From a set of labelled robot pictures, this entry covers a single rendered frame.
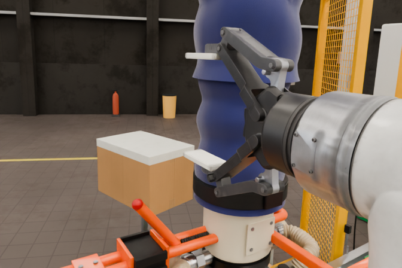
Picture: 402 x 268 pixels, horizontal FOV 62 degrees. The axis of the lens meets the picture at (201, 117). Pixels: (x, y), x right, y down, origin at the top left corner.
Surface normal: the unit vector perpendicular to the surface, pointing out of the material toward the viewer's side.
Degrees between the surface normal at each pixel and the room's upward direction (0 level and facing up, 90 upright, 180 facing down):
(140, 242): 0
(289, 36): 97
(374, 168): 82
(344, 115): 46
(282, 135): 80
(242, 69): 40
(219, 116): 75
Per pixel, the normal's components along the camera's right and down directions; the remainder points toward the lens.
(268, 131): -0.82, -0.13
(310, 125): -0.74, -0.37
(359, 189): -0.86, 0.30
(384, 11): 0.17, 0.19
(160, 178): 0.74, 0.15
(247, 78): 0.36, -0.64
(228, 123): -0.45, 0.14
